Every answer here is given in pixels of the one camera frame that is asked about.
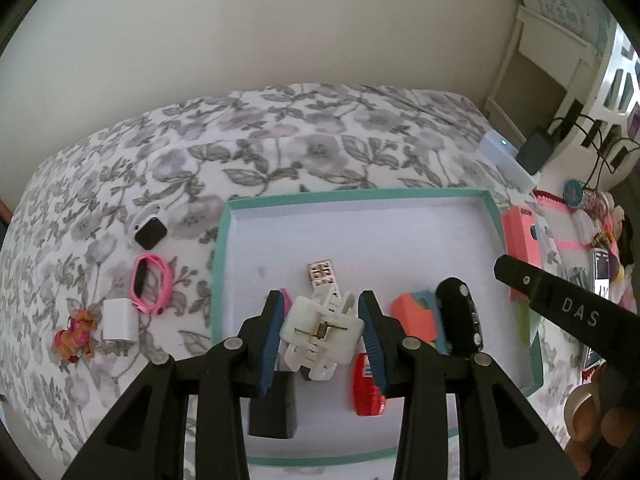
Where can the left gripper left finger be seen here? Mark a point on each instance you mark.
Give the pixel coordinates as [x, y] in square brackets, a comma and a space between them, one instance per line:
[143, 434]

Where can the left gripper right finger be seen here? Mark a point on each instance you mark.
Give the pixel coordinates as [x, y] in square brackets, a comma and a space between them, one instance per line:
[500, 434]

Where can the white plug adapter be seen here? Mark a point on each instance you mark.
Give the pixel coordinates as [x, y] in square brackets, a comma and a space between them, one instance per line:
[120, 320]

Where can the black cube box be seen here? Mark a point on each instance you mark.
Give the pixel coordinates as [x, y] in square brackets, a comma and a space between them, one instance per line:
[274, 415]

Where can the red white glue stick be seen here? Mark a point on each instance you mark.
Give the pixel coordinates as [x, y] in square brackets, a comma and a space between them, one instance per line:
[367, 397]

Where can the orange foam puzzle piece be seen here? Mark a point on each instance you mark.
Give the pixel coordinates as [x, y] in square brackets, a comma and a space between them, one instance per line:
[415, 316]

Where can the coral foam puzzle piece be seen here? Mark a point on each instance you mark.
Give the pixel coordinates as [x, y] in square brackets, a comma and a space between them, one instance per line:
[520, 231]

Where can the white plastic clip piece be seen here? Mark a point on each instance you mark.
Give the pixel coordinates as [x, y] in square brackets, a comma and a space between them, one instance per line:
[321, 332]

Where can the magenta lighter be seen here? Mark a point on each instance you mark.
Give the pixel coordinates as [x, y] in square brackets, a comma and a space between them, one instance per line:
[287, 300]

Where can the right hand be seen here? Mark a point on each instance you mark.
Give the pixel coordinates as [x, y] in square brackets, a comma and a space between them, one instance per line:
[602, 420]

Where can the black toy car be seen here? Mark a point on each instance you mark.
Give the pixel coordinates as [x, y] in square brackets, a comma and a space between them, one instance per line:
[460, 321]

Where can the pink smartwatch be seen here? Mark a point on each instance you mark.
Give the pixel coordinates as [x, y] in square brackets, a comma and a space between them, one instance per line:
[151, 284]

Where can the pink brown toy figure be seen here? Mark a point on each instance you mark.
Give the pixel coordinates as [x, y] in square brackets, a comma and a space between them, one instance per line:
[75, 341]

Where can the floral grey white bedspread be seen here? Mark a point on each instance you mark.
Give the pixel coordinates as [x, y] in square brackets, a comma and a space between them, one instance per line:
[69, 243]

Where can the black charger brick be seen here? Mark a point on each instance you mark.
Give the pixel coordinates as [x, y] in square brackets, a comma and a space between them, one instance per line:
[535, 151]

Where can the white power bank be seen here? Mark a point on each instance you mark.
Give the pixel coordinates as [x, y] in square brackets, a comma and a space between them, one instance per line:
[503, 155]

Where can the white smartwatch black screen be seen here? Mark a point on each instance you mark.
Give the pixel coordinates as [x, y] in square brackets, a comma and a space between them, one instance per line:
[148, 228]

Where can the teal rimmed white tray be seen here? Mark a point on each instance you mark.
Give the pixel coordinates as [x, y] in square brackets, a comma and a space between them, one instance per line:
[387, 241]

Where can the beige patterned rectangular block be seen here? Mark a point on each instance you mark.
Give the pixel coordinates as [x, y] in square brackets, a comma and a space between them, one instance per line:
[322, 273]

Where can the white shelf unit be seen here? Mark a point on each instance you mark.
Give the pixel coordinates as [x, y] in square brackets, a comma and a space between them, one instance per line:
[568, 68]

